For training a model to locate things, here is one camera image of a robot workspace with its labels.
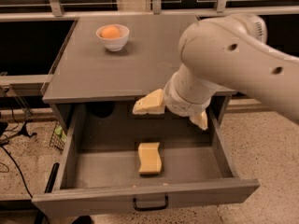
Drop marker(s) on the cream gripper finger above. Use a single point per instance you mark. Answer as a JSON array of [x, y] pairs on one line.
[[153, 103], [200, 120]]

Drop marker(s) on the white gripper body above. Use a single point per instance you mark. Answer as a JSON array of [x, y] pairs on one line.
[[181, 104]]

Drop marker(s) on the yellow sponge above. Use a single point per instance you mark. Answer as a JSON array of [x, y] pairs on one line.
[[150, 160]]

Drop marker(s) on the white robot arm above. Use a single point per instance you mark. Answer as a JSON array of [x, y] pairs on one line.
[[228, 52]]

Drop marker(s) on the grey cabinet with counter top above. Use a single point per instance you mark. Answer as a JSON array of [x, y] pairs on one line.
[[88, 72]]

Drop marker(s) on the open grey top drawer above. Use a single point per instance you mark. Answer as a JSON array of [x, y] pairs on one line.
[[123, 163]]

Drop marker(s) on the black bar beside drawer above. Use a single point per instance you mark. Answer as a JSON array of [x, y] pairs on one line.
[[52, 177]]

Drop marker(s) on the white ceramic bowl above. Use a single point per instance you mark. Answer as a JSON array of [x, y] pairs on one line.
[[114, 44]]

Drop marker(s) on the orange fruit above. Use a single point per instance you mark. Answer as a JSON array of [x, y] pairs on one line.
[[111, 32]]

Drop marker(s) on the metal window railing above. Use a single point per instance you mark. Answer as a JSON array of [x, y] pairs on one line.
[[26, 71]]

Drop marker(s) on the black stand at left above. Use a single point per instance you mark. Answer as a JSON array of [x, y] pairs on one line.
[[21, 127]]

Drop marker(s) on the wire basket with green item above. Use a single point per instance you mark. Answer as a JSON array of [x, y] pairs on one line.
[[58, 138]]

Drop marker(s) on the black drawer handle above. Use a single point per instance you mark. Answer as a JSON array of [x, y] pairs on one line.
[[144, 205]]

